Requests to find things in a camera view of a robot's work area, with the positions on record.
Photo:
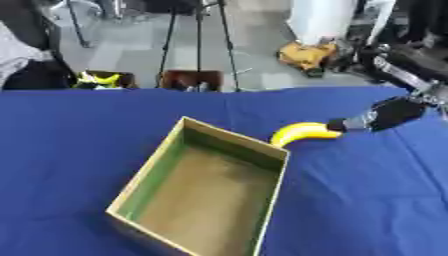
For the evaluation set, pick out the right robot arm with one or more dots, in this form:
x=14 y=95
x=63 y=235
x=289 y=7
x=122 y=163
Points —
x=408 y=68

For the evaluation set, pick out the open cardboard box green inside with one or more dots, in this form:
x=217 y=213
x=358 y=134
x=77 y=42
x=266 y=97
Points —
x=204 y=193

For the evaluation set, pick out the brown open box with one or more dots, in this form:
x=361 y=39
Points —
x=191 y=80

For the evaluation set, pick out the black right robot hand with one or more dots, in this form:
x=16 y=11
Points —
x=394 y=112

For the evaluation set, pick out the black tripod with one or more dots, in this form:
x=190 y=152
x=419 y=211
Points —
x=198 y=40

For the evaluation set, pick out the yellow toy banana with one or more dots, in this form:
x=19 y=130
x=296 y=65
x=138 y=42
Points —
x=298 y=132

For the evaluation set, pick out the orange yellow bag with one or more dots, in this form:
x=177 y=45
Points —
x=307 y=55

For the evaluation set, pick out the person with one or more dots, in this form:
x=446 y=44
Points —
x=26 y=53

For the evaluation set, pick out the box with yellow green items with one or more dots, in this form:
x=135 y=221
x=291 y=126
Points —
x=105 y=80

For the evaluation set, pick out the white cylindrical stand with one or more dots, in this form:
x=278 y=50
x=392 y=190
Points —
x=319 y=20

